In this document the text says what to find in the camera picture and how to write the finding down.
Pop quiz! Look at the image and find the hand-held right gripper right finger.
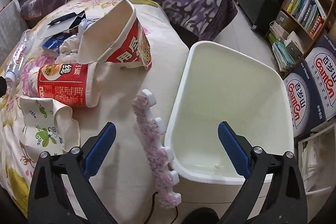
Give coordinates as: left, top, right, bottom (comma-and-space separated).
217, 121, 308, 224

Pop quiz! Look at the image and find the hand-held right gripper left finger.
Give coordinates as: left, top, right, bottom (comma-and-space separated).
28, 122, 117, 224

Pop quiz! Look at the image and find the clear plastic water bottle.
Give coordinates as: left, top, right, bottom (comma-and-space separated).
5, 30, 36, 83

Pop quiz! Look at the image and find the white plastic trash bin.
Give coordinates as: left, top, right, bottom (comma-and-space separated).
164, 41, 294, 203

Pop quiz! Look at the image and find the white leaf-print paper wrapper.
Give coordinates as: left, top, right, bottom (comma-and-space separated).
20, 95, 80, 153

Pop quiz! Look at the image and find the small red instant noodle cup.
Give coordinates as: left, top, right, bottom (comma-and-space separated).
37, 61, 104, 108

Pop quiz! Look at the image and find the large red instant noodle cup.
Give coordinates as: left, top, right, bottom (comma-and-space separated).
78, 0, 153, 70

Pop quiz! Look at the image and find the pink fuzzy white foam strip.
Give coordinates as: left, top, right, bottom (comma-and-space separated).
132, 90, 182, 209

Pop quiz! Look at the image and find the floral tablecloth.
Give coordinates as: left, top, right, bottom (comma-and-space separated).
0, 0, 189, 219

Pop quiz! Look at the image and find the grey quilted cushion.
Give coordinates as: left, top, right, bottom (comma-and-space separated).
0, 0, 28, 67

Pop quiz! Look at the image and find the blue snack packet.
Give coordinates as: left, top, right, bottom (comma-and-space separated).
42, 32, 79, 55

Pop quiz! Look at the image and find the crumpled white tissue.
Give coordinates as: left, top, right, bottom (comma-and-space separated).
58, 35, 82, 64

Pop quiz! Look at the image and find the navy water carton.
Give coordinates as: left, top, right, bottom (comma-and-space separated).
306, 34, 336, 119
283, 59, 327, 138

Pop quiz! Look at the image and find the grey white cardboard box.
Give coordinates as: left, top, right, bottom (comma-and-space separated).
33, 10, 87, 39

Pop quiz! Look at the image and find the stack of lying books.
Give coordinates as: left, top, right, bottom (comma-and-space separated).
269, 22, 305, 72

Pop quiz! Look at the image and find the black bench cabinet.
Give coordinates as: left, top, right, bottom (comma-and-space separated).
229, 0, 280, 30

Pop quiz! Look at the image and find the row of upright books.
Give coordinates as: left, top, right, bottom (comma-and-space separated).
286, 0, 324, 35

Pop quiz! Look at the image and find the black cable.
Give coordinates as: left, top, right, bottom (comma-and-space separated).
148, 191, 179, 224

